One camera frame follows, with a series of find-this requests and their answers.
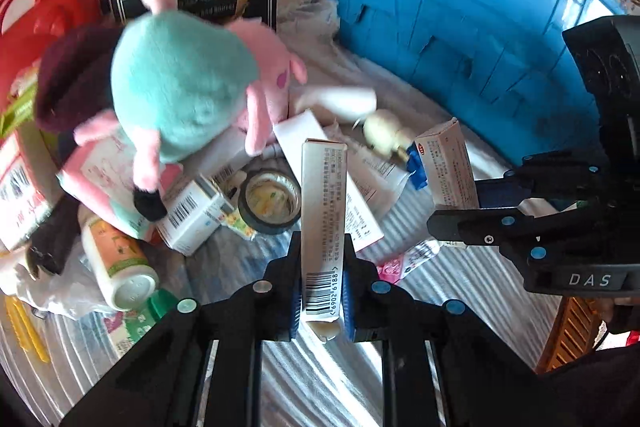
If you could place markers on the white barcode box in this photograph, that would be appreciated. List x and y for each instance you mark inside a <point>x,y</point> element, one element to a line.
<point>192,217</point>

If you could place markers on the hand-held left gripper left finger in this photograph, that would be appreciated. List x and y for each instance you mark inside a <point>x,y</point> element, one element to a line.
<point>295,287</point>

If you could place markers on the yellow plastic clip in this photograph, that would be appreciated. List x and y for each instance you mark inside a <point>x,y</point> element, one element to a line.
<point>25,327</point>

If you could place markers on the long white barcode carton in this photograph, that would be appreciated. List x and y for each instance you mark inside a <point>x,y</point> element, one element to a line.
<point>322,217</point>

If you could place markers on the red small suitcase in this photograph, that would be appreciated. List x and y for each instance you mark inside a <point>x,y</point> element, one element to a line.
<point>45,22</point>

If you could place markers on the white plastic bag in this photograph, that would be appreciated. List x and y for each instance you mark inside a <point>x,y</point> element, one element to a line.
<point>55,292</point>

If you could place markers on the cream round bottle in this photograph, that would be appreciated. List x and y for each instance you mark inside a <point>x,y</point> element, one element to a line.
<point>381,132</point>

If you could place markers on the dark maroon knit hat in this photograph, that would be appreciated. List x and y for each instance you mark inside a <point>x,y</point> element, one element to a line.
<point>75,77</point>

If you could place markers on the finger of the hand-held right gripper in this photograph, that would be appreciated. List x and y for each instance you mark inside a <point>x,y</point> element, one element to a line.
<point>550,179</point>
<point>490,224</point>

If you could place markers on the red white flat box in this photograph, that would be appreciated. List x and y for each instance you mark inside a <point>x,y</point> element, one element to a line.
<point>20,192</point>

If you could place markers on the small blue item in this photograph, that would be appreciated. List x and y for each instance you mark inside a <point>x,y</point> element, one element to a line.
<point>417,167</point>

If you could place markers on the wooden slatted furniture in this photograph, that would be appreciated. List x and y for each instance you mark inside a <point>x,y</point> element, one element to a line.
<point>570,332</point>

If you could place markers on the green tissue packet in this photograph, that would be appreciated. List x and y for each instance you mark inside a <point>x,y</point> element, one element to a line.
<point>17,107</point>

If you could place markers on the white bottle orange label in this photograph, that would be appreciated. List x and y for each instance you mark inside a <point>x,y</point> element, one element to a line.
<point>117,267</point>

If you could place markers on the pink tissue packet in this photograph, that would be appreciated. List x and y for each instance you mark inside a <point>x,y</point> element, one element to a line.
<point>100,177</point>

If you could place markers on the white box red stripe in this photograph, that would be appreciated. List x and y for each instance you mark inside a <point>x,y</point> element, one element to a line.
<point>447,167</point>

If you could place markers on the blue plastic crate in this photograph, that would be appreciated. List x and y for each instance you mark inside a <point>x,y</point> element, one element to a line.
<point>450,7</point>

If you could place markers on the green capped bottle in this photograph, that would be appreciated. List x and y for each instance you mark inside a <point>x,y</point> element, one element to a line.
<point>162,304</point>

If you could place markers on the crumpled clear plastic bag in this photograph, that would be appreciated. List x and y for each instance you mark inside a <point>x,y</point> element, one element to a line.
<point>310,19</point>

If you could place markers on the white squeeze tube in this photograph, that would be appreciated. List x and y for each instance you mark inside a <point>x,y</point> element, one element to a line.
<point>345,102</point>

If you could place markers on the small pink sachet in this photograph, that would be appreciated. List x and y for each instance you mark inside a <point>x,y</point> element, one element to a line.
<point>391,269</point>

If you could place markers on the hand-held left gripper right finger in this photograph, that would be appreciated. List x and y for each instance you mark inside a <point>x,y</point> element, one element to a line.
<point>350,292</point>

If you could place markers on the pink plush pig toy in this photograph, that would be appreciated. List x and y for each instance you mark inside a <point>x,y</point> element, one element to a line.
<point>190,77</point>

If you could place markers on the black tape roll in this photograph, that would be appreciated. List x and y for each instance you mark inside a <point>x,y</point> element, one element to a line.
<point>250,217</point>

